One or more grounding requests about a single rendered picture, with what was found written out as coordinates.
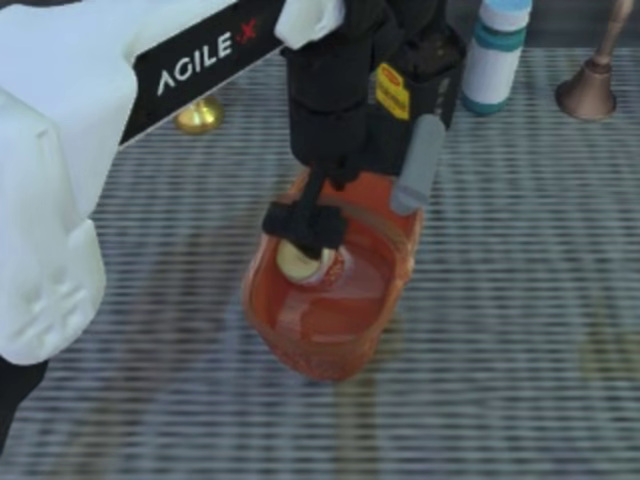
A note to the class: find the white and teal bottle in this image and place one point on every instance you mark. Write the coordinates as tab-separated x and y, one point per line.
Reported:
492	60

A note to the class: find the small gold dome bell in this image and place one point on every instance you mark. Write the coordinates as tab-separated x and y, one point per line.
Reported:
200	117

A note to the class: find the grey striped table mat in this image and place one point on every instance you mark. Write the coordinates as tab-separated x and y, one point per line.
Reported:
500	300

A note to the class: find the orange plastic basket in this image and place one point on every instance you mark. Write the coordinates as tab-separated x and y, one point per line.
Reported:
330	325

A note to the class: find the bronze hand bell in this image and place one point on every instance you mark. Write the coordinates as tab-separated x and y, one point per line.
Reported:
587	92

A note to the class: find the small gold-lidded can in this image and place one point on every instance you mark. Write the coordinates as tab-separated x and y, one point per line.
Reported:
327	275

